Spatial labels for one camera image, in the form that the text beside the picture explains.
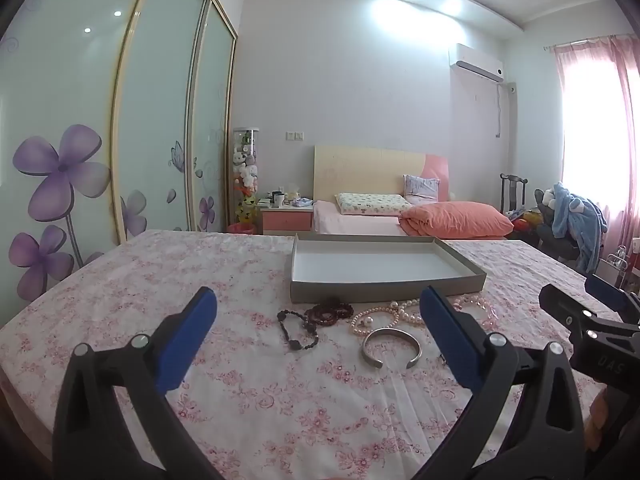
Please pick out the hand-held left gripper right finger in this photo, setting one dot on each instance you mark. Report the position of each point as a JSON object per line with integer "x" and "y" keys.
{"x": 450, "y": 330}

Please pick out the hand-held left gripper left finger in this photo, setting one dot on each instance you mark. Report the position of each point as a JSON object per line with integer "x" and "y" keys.
{"x": 195, "y": 330}

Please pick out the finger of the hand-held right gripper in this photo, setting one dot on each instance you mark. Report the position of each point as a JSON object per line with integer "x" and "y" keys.
{"x": 607, "y": 292}
{"x": 565, "y": 307}

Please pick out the wide silver cuff bangle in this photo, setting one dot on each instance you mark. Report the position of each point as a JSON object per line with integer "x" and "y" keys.
{"x": 395, "y": 330}

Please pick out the grey cardboard tray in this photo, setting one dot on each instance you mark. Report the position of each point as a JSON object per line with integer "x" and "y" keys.
{"x": 375, "y": 267}

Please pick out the grey office chair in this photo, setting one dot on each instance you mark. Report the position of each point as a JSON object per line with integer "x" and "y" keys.
{"x": 560, "y": 242}

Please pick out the blue plush robe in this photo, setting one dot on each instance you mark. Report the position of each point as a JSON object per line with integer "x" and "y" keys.
{"x": 580, "y": 220}

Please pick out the colourful toy pile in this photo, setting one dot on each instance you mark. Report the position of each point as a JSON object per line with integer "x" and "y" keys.
{"x": 525, "y": 221}

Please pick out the orange duvet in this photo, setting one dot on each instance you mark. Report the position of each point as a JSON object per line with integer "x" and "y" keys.
{"x": 455, "y": 219}

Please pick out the red basket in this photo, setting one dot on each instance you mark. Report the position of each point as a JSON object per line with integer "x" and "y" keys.
{"x": 242, "y": 229}

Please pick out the dark wooden chair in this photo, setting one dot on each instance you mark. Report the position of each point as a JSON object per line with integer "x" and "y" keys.
{"x": 512, "y": 192}

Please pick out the pink bed mattress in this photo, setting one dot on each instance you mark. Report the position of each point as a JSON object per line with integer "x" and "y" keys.
{"x": 360, "y": 224}

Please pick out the pink and white nightstand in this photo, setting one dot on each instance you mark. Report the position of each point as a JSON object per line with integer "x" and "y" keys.
{"x": 287, "y": 221}

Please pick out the lilac small pillow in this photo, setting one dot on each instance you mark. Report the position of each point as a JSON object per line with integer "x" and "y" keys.
{"x": 421, "y": 188}

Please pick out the white patterned pillow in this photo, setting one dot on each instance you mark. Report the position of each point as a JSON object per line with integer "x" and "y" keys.
{"x": 372, "y": 203}

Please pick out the clear tube of plush toys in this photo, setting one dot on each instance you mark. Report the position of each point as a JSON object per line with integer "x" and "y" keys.
{"x": 246, "y": 175}

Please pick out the beige and pink headboard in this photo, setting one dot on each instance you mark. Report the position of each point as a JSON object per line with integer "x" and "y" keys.
{"x": 360, "y": 170}

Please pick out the pink curtain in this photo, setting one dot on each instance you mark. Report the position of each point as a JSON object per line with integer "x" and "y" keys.
{"x": 622, "y": 85}

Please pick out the air conditioner pipe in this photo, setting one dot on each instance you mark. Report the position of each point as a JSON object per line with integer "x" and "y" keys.
{"x": 498, "y": 110}

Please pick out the floral sliding door wardrobe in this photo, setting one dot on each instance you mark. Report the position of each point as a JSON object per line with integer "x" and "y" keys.
{"x": 75, "y": 135}

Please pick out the white air conditioner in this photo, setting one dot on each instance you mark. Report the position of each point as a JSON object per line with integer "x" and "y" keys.
{"x": 475, "y": 62}

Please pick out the white wall switch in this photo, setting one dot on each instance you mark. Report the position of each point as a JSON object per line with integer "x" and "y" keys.
{"x": 295, "y": 135}

